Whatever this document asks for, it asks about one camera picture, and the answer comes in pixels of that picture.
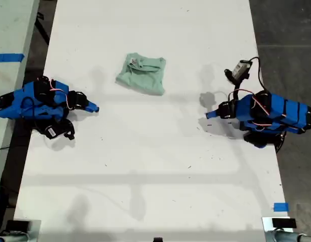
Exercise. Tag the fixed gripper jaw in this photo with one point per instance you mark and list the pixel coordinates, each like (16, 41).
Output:
(92, 110)
(213, 116)

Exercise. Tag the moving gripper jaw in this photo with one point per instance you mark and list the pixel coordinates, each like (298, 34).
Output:
(213, 112)
(92, 104)

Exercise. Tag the pale green T-shirt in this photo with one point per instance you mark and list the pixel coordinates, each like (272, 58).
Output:
(145, 80)

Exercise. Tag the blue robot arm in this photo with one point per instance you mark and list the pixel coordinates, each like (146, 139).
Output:
(291, 114)
(16, 106)

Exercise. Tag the black metal bar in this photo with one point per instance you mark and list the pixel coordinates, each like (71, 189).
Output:
(44, 31)

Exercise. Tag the long blue tape strip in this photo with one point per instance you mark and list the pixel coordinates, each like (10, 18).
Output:
(9, 58)

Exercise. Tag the pale side table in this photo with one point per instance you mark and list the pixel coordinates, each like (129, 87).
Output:
(9, 25)

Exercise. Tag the blue tape patch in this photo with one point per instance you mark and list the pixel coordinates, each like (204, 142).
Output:
(281, 207)

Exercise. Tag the small black box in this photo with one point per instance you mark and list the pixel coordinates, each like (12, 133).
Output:
(17, 225)
(283, 222)

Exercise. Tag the small black clip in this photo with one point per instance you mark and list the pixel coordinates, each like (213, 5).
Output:
(157, 239)

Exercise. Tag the grey pipe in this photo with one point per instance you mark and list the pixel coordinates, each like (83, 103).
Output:
(11, 237)
(286, 237)

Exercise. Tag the gripper camera stalk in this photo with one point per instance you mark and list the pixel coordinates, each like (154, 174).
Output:
(67, 129)
(236, 85)

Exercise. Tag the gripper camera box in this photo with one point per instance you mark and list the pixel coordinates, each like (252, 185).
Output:
(241, 69)
(52, 131)

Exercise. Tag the metal bracket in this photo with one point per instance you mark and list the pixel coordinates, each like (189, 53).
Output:
(35, 230)
(266, 223)

